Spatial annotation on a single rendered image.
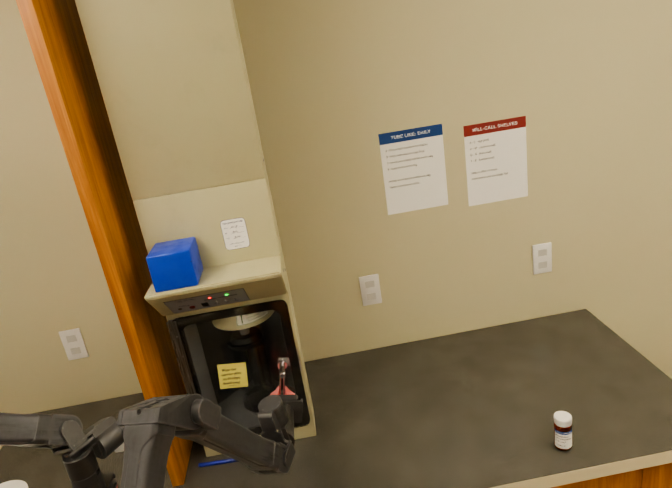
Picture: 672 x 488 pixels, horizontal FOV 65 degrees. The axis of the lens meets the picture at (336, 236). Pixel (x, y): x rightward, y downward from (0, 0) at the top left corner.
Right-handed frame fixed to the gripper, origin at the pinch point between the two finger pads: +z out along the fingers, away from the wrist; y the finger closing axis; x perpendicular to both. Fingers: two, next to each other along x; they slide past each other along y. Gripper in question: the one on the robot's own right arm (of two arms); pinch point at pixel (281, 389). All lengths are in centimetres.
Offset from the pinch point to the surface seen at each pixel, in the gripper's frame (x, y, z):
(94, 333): 12, 63, 48
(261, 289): -30.0, 5.9, -0.8
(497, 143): -59, -69, 51
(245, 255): -35.8, 10.2, 6.5
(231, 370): -3.3, 13.6, 4.0
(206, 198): -50, 20, 7
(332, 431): 18.5, -15.2, 5.0
